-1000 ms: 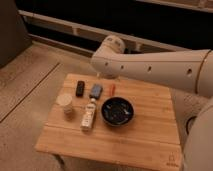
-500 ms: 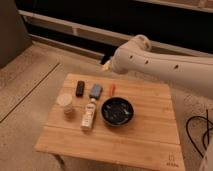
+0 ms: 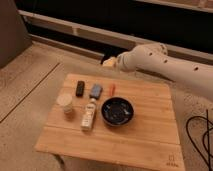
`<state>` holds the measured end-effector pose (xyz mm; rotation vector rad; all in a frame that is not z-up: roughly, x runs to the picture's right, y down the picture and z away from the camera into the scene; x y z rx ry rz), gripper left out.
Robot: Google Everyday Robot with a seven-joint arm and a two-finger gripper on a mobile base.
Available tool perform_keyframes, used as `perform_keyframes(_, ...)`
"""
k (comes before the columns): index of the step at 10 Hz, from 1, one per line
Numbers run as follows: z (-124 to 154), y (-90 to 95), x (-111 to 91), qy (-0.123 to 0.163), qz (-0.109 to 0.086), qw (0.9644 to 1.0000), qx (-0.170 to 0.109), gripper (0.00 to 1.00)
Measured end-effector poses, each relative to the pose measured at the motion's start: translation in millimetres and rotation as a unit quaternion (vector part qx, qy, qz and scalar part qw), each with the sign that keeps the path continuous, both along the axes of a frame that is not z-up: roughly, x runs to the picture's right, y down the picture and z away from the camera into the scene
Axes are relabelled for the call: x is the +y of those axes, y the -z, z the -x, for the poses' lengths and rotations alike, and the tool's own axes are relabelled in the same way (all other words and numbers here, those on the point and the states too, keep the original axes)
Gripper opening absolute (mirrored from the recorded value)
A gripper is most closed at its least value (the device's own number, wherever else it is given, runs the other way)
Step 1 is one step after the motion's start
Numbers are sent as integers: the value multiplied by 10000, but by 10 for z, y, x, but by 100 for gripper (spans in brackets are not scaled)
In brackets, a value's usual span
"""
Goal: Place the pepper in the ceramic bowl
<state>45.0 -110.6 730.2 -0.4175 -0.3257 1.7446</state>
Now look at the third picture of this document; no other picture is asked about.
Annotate white lidded cup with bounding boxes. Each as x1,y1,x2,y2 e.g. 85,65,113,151
56,93,73,117

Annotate white plastic bottle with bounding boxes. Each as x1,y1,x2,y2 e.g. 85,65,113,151
81,98,97,130

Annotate white window frame rail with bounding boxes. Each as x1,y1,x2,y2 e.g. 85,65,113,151
19,10,213,66

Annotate dark ceramic bowl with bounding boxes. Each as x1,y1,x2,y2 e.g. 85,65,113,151
101,97,134,126

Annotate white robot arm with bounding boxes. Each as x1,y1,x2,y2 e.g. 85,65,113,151
103,43,213,99

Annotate black cables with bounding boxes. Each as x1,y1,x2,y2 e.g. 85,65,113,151
185,109,213,171

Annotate blue sponge block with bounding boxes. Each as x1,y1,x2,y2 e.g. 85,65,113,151
89,84,102,99

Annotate grey sofa corner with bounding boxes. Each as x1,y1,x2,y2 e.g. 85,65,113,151
0,0,32,69

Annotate wooden slatted table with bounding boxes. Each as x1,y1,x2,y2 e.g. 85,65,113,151
36,74,185,171

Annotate black floor bracket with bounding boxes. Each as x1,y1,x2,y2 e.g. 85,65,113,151
100,49,113,65

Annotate black rectangular block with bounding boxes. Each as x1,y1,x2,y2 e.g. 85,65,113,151
76,81,85,97

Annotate red pepper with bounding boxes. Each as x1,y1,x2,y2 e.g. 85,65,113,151
109,84,115,96

